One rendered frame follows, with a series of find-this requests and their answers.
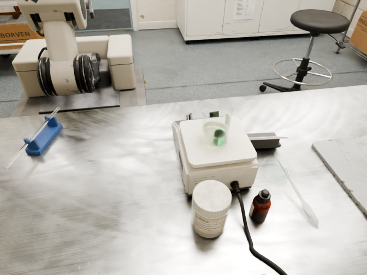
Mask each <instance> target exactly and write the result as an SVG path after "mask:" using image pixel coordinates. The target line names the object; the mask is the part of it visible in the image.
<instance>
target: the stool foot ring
mask: <svg viewBox="0 0 367 275"><path fill-rule="evenodd" d="M301 60H302V59H298V58H286V59H281V60H279V61H277V62H275V63H274V65H273V70H274V72H275V73H276V74H277V75H278V76H279V77H281V78H282V79H284V80H287V81H289V82H292V83H296V84H299V85H305V86H320V85H325V84H327V83H329V82H331V80H332V79H333V75H332V73H331V71H330V70H329V69H328V68H326V67H325V66H323V65H321V64H319V63H316V62H313V61H309V63H312V64H315V65H318V66H320V67H322V68H323V69H325V70H326V71H327V72H328V73H329V74H330V76H326V75H322V74H318V73H313V72H310V70H311V69H312V68H311V67H307V69H305V70H304V69H300V68H299V67H300V66H299V65H298V63H297V62H296V61H301ZM282 61H293V62H294V63H295V65H296V66H297V70H296V72H295V73H292V74H289V75H286V76H282V75H280V74H279V73H278V72H277V71H276V69H275V66H276V65H277V64H278V63H279V62H282ZM295 74H297V75H298V76H306V75H307V74H311V75H316V76H321V77H326V78H329V80H328V81H326V82H323V83H302V82H297V81H293V80H290V79H288V78H286V77H289V76H292V75H295Z"/></svg>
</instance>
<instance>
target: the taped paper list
mask: <svg viewBox="0 0 367 275"><path fill-rule="evenodd" d="M255 2H256V0H236V2H235V11H234V20H242V19H253V12H254V6H255Z"/></svg>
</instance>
